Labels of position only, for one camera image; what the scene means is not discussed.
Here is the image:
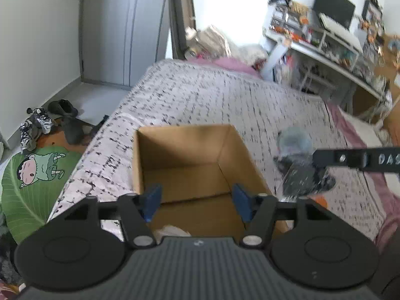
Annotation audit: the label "white soft block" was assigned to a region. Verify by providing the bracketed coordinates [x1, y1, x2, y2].
[153, 225, 191, 244]

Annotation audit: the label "white keyboard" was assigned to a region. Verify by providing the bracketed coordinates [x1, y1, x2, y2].
[319, 13, 363, 52]

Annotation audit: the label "black computer monitor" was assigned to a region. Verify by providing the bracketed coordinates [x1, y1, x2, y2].
[312, 0, 355, 29]

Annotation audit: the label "grey door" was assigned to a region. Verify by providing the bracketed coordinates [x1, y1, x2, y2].
[79, 0, 169, 89]

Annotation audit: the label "clear plastic jar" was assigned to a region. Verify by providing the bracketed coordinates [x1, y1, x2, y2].
[184, 27, 205, 60]

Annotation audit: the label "brown cardboard box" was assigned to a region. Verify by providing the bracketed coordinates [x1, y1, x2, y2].
[132, 125, 270, 241]

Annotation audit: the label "white desk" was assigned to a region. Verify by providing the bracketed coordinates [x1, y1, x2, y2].
[260, 28, 385, 104]

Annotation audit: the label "grey white sneakers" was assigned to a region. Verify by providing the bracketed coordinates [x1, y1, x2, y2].
[19, 108, 56, 155]

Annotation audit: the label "leaning framed board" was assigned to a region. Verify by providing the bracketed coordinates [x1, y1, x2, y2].
[169, 0, 197, 60]

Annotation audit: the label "blue plush toy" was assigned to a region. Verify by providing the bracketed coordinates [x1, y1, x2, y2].
[276, 127, 314, 159]

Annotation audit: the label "dark slippers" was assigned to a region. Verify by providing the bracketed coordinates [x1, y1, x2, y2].
[47, 99, 79, 117]

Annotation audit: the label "hamburger plush toy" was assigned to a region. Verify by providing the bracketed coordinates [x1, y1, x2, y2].
[308, 195, 328, 209]

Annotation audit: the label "black fabric pouch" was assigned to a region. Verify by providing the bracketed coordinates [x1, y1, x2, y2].
[274, 154, 336, 199]

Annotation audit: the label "green cartoon floor mat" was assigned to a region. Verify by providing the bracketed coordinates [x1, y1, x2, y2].
[1, 146, 81, 244]

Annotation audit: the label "pink bed sheet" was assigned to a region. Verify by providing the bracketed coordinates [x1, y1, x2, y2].
[327, 104, 399, 252]

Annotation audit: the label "black white patterned blanket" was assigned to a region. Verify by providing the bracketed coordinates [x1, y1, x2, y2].
[51, 60, 381, 216]

